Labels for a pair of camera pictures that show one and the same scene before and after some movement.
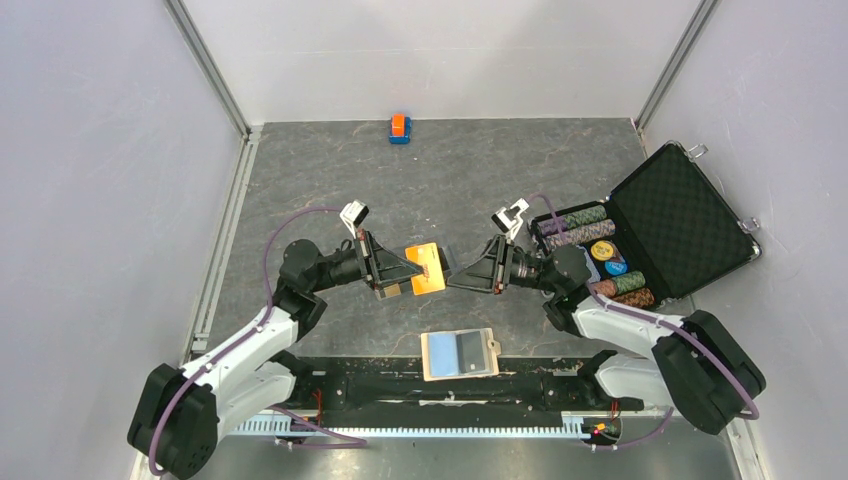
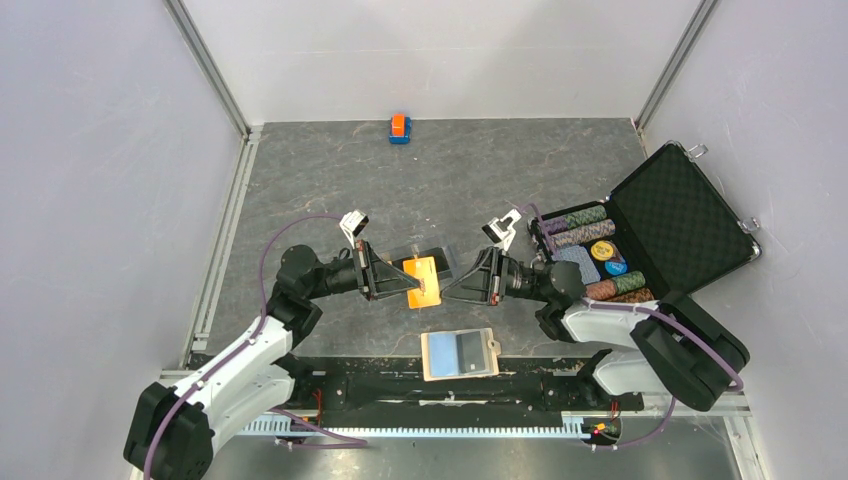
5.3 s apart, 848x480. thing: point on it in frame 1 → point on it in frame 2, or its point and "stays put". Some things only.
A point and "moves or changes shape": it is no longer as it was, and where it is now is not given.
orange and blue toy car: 401,129 stays put
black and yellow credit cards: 436,272 moves or changes shape
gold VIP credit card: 431,280 moves or changes shape
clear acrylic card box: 437,274 stays put
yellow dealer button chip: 603,250 stays put
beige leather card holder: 461,354 stays put
